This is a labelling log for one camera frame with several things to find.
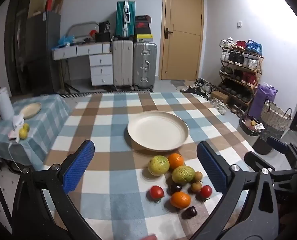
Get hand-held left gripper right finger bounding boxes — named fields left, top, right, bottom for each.
left=188, top=141, right=280, bottom=240

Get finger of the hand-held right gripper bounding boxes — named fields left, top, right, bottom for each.
left=244, top=151, right=297, bottom=180
left=267, top=136, right=297, bottom=161

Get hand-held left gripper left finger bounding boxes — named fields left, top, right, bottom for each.
left=11, top=139, right=109, bottom=240

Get red tomato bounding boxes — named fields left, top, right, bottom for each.
left=200, top=185, right=212, bottom=198
left=150, top=185, right=164, bottom=200

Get yellow-green guava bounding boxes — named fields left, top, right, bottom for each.
left=148, top=155, right=170, bottom=176
left=172, top=165, right=195, bottom=183

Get orange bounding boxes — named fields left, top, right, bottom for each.
left=170, top=191, right=191, bottom=209
left=168, top=153, right=184, bottom=170

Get cream round plate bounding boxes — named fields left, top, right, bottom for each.
left=127, top=110, right=189, bottom=152

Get trash bin with black liner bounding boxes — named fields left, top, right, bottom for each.
left=239, top=115, right=274, bottom=155

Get purple bag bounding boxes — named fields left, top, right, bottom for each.
left=248, top=82, right=277, bottom=120

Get teal checked cloth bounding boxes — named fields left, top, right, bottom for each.
left=0, top=94, right=71, bottom=167

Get brown cardboard box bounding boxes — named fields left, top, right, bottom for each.
left=210, top=90, right=229, bottom=104

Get small wooden plate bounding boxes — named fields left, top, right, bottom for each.
left=21, top=102, right=42, bottom=119

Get white handheld device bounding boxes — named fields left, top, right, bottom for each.
left=8, top=115, right=24, bottom=143

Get pile of loose shoes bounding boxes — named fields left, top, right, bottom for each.
left=180, top=78, right=228, bottom=115

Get black tripod stand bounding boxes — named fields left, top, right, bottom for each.
left=60, top=60, right=80, bottom=94

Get wooden shoe rack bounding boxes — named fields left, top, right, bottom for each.
left=218, top=39, right=264, bottom=115

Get grey doormat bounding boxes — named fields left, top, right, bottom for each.
left=170, top=79, right=186, bottom=90

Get rows of racked shoes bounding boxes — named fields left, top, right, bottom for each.
left=219, top=38, right=262, bottom=114

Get white jug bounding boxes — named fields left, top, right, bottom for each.
left=0, top=87, right=15, bottom=120

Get white desk with drawers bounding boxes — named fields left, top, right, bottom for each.
left=52, top=42, right=114, bottom=87

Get beige suitcase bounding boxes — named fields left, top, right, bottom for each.
left=112, top=39, right=134, bottom=88

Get dark grey refrigerator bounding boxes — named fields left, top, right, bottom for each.
left=24, top=12, right=61, bottom=95

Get wooden door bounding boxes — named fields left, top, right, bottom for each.
left=159, top=0, right=204, bottom=81

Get silver suitcase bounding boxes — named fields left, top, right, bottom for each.
left=133, top=41, right=157, bottom=89

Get blue plastic bag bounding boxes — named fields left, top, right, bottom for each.
left=57, top=34, right=75, bottom=47

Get dark wardrobe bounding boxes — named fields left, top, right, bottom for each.
left=4, top=0, right=36, bottom=95

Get black printed bag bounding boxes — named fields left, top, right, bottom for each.
left=99, top=21, right=111, bottom=33

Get yellow black shoe box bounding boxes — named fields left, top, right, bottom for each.
left=134, top=34, right=154, bottom=43

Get teal suitcase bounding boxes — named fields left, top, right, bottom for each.
left=116, top=1, right=136, bottom=39

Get black red shoe box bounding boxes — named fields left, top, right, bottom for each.
left=135, top=15, right=151, bottom=28

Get small cardboard box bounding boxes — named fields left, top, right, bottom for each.
left=52, top=0, right=64, bottom=14

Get woven basket with handles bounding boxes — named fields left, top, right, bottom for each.
left=260, top=99, right=292, bottom=140

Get white cable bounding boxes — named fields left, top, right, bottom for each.
left=8, top=141, right=23, bottom=173

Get grey curved metal frame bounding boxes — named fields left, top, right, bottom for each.
left=67, top=21, right=99, bottom=38

